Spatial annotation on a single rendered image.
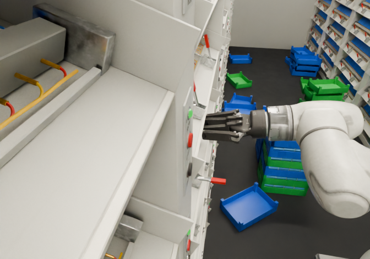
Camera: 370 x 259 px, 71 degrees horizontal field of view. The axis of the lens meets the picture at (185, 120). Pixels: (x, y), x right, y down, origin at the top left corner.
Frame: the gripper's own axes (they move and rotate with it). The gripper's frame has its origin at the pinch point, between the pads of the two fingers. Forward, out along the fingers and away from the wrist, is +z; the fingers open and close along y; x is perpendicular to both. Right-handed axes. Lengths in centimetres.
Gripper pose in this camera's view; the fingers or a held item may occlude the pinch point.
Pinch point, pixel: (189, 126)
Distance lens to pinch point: 71.4
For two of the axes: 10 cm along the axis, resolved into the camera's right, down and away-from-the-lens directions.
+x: 1.6, 8.3, 5.3
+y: -1.7, 5.5, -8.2
